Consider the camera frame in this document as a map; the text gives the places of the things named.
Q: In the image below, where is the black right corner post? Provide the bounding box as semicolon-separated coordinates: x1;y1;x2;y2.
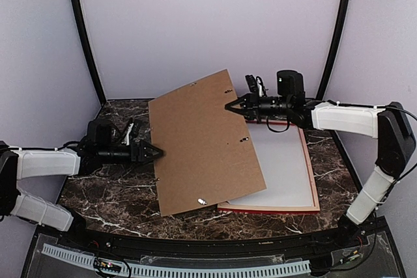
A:
315;0;349;100

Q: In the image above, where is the small circuit board with led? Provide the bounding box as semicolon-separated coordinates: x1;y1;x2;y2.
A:
93;258;122;273

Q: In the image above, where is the black corner post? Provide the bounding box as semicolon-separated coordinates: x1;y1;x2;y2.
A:
70;0;107;106
315;0;349;100

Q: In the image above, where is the red wooden picture frame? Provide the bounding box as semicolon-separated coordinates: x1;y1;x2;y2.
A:
216;118;320;216

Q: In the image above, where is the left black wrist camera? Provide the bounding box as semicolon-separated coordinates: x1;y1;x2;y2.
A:
86;119;112;147

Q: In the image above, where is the brown cardboard backing board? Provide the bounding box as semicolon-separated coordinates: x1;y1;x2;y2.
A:
149;70;266;216

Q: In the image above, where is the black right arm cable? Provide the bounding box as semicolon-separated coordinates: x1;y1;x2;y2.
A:
386;102;417;191

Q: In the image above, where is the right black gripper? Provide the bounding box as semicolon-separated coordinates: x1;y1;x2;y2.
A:
225;88;292;124

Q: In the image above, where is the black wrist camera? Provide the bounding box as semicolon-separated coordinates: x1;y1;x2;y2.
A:
86;119;112;147
276;70;305;103

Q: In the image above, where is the black front mounting rail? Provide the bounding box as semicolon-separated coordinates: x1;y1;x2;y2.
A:
35;219;388;261

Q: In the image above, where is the white slotted cable duct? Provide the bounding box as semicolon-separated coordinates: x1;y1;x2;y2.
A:
40;243;311;277

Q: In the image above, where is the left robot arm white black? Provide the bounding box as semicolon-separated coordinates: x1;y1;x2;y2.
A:
1;140;164;249

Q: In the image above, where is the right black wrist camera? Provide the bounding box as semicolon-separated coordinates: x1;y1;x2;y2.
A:
276;70;305;103

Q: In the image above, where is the autumn forest photo print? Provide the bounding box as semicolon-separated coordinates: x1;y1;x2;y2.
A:
226;124;315;209

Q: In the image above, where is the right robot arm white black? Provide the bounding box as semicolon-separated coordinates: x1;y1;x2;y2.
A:
225;93;416;248

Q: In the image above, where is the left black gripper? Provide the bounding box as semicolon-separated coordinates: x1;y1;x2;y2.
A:
98;139;163;169

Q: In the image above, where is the black left corner post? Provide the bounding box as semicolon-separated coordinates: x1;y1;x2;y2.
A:
70;0;107;106

